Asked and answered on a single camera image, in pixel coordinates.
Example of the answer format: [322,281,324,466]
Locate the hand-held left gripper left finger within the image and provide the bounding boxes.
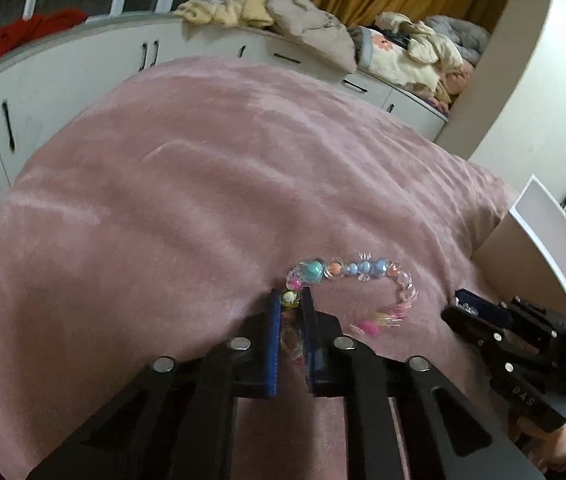
[28,287,284,480]

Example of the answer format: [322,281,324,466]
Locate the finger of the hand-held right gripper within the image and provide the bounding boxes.
[456,290,559,352]
[440,307,505,361]

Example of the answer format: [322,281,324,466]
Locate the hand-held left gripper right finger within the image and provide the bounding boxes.
[300,287,546,480]

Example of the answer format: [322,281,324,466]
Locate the white storage box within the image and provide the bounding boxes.
[470,174,566,311]

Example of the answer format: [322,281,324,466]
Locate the colourful bead bracelet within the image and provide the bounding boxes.
[278,252,419,363]

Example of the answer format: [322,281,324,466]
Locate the person's right hand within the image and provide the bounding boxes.
[512,411,566,472]

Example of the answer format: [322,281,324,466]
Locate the pink plush blanket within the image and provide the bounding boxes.
[0,55,524,480]

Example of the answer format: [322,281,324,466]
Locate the pink cloth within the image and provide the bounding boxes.
[433,62,476,106]

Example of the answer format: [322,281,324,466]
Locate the floral blanket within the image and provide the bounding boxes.
[350,27,444,88]

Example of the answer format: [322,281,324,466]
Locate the cream jacket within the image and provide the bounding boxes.
[375,11,464,63]

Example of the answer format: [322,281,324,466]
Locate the grey duvet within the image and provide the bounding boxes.
[423,15,491,66]

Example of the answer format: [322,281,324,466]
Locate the beige jacket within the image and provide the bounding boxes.
[265,0,359,73]

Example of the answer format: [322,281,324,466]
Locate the white curved cabinets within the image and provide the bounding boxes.
[0,15,449,241]

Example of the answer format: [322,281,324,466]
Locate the yellow towel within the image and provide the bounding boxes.
[173,0,276,28]

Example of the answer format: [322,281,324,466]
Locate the red cloth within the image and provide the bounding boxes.
[0,7,88,78]

